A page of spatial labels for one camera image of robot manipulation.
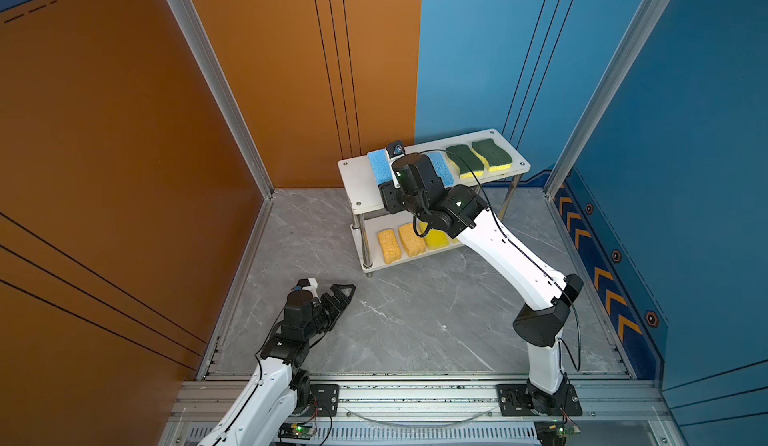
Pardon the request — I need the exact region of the blue sponge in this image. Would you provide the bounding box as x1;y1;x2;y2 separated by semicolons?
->
367;149;396;186
425;151;455;188

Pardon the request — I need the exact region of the yellow green sponge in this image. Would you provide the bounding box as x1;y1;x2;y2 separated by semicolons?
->
445;144;485;179

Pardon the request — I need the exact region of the green scrub sponge top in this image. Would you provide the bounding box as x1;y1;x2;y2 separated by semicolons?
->
471;139;513;173

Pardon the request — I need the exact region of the left aluminium corner post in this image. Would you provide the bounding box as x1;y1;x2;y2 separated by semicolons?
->
166;0;274;200

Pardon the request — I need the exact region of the green circuit board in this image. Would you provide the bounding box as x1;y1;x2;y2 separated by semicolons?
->
534;423;574;446
277;423;317;443

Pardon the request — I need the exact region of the left green circuit board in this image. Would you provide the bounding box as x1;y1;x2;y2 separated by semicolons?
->
277;423;317;443

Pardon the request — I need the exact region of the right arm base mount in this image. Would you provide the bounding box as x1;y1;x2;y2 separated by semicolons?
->
496;379;583;417

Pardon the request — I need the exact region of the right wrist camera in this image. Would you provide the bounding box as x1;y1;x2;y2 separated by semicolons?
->
385;140;406;161

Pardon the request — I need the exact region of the right green circuit board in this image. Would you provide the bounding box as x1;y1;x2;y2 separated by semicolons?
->
534;423;574;446

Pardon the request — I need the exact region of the blue sponge bottom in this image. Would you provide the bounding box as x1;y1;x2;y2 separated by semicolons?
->
425;151;455;188

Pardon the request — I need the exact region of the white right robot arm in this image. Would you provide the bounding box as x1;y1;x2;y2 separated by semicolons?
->
380;153;583;416

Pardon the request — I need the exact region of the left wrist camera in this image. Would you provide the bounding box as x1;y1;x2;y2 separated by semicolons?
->
291;278;318;298

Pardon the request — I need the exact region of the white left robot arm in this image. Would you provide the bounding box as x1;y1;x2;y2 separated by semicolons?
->
200;278;356;445

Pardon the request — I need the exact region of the white two-tier metal shelf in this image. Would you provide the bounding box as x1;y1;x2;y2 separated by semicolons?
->
338;129;531;276

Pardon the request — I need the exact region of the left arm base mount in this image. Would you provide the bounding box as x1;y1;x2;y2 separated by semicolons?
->
292;383;340;417

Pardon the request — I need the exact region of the aluminium corner post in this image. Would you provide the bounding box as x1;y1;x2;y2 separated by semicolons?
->
166;0;274;200
543;0;671;200

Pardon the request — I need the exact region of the right aluminium corner post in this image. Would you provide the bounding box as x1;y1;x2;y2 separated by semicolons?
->
543;0;671;200

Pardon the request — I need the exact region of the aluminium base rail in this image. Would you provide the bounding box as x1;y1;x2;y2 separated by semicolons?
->
158;372;685;446

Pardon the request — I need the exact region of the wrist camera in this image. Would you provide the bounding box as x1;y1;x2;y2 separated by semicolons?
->
385;140;406;161
291;278;318;298

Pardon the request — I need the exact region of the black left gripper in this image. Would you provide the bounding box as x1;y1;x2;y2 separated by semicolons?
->
302;284;354;344

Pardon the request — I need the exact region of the orange cellulose sponge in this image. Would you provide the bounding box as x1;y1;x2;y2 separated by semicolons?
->
377;229;402;265
398;223;427;258

